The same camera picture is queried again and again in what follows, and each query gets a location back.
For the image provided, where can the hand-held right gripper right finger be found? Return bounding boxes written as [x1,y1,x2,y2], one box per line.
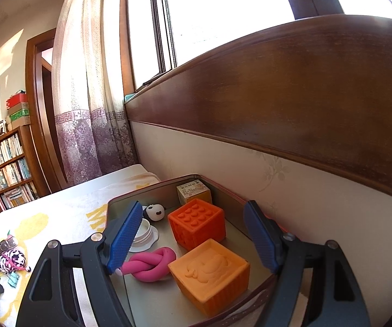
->
[243,200,370,327]

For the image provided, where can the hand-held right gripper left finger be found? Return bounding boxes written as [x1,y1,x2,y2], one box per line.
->
[16,200,144,327]

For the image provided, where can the white round plastic cup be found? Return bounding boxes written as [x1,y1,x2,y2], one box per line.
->
[128,217,160,253]

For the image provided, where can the pink knotted toy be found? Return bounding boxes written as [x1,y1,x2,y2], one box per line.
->
[116,247,177,283]

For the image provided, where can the panda toy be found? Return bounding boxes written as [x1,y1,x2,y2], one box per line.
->
[142,204,167,223]

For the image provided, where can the orange ribbed toy cube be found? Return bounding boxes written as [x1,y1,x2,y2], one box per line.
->
[168,238,251,317]

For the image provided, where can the red printed tin box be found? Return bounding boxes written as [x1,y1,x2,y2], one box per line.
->
[105,174,285,327]

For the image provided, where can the orange cat relief toy cube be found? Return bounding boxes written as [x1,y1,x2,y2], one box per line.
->
[167,198,226,252]

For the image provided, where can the small beige carton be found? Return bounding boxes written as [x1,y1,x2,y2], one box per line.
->
[176,179,213,207]

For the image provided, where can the white and yellow printed towel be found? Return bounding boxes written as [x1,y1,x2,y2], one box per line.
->
[0,174,162,327]

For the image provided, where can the rows of books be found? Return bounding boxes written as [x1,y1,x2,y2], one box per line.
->
[0,134,38,225]

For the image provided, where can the wooden bookshelf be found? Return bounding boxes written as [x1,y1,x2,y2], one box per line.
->
[0,126,45,232]

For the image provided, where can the patterned purple and cream curtain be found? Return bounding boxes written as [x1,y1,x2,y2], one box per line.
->
[52,0,138,187]

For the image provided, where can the beige box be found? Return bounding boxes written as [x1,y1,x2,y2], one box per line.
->
[10,116,32,130]

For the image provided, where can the green box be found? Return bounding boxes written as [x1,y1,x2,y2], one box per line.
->
[8,108,30,120]

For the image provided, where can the window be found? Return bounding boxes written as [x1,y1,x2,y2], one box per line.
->
[121,0,392,92]

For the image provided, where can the wooden door frame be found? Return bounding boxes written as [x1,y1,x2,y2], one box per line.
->
[26,29,68,195]

